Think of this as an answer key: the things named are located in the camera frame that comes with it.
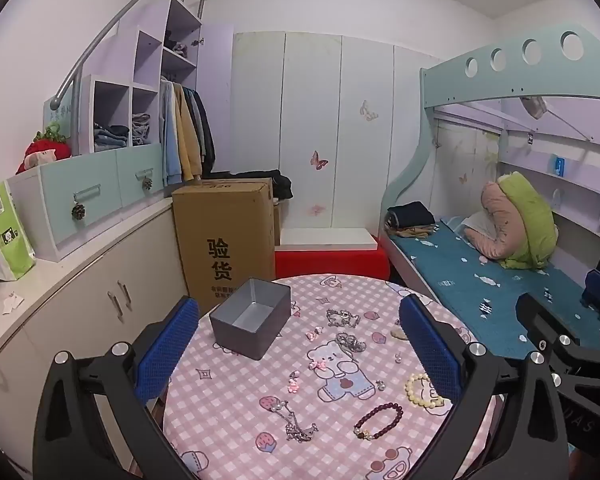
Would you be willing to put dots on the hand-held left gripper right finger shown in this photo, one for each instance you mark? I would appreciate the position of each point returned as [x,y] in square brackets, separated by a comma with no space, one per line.
[430,355]

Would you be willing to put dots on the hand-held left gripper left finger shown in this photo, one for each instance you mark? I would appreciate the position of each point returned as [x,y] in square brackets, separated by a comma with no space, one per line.
[164,355]

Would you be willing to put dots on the pale green jade pendant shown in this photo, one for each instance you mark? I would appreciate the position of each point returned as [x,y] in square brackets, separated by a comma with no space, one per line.
[398,334]

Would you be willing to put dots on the grey metal tin box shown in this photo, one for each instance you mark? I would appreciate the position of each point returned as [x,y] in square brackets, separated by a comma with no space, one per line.
[240,340]

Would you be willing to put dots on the blue patterned bed sheet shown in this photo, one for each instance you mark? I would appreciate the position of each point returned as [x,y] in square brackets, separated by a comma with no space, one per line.
[455,280]

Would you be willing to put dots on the green blanket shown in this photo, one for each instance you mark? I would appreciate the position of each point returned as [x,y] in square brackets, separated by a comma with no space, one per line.
[530,220]

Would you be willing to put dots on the pink checkered tablecloth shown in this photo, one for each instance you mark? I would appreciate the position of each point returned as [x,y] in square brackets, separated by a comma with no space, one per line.
[260,375]

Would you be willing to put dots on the white low cabinet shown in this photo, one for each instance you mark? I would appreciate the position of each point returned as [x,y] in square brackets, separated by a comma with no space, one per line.
[75,305]

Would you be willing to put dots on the white pillow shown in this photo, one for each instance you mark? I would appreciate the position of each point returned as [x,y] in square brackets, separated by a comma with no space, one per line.
[477,225]

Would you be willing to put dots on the small pink bow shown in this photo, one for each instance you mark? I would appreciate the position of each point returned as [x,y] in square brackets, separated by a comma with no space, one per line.
[320,365]

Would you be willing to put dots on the pink hair clip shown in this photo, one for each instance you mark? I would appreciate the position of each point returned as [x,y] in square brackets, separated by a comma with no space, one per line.
[314,333]

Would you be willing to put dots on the folded tan cloth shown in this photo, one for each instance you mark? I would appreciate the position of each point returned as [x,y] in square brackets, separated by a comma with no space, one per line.
[415,232]

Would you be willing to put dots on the pink bear charm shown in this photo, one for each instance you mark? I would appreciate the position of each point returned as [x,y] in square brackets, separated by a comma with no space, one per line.
[294,385]

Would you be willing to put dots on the large cardboard box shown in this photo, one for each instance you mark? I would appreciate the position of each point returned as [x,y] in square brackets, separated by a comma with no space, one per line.
[220,225]

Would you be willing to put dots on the folded dark clothes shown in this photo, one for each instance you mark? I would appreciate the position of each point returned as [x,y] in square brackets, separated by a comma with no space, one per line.
[410,212]

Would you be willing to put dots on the white board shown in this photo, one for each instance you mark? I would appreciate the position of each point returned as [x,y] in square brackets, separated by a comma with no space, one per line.
[325,239]

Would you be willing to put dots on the pine cone ornament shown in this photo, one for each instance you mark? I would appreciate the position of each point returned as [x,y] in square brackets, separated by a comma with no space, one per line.
[78,211]
[147,183]

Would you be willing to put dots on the pale pink butterfly sticker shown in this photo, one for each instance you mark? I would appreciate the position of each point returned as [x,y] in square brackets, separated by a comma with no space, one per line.
[316,209]

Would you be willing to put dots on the mint drawer unit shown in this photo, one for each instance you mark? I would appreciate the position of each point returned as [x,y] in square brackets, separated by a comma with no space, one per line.
[55,200]

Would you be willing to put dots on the grey hanging cloth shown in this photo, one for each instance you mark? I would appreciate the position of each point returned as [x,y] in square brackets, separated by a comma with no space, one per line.
[532,105]

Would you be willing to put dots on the green and white bag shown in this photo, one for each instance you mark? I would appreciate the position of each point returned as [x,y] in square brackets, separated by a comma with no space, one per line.
[7,230]

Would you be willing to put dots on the black clothes pile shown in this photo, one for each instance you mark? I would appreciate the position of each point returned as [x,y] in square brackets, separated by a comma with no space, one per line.
[280,185]

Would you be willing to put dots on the light blue hanging shirt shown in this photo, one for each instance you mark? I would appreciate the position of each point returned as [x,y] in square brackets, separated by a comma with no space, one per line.
[169,135]

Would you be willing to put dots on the yellow hanging jacket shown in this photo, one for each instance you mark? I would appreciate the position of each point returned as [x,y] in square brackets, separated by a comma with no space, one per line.
[187,135]

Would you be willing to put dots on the dark hanging jackets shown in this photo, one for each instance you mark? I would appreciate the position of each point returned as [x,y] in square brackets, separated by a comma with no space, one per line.
[205,135]

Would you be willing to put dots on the dark pink butterfly sticker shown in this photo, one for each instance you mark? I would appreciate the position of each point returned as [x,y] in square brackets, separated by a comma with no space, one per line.
[318,160]

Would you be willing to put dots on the red strawberry plush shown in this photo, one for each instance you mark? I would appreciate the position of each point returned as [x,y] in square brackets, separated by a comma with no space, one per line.
[42,152]

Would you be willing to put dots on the grey metal handrail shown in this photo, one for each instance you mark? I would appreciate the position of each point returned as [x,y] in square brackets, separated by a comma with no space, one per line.
[105,35]

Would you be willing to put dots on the purple staircase shelf cabinet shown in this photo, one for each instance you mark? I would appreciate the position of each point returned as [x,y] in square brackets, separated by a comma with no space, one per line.
[150,25]

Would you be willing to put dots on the mint bunk bed frame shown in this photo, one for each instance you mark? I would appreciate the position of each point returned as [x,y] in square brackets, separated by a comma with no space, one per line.
[505,80]

